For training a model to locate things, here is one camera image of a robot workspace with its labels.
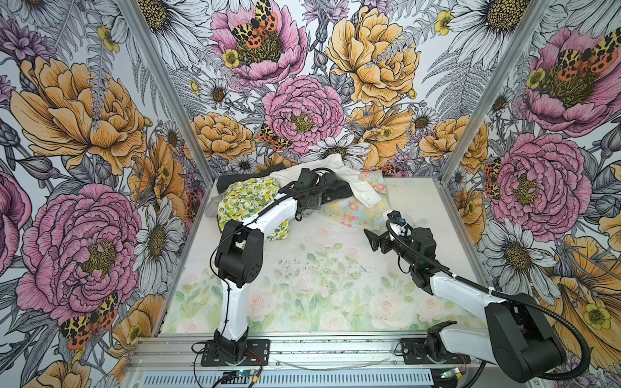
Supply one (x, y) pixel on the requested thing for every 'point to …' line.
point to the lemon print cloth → (240, 197)
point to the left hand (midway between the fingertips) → (305, 204)
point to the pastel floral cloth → (351, 211)
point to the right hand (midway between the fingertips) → (376, 229)
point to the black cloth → (226, 180)
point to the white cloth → (334, 166)
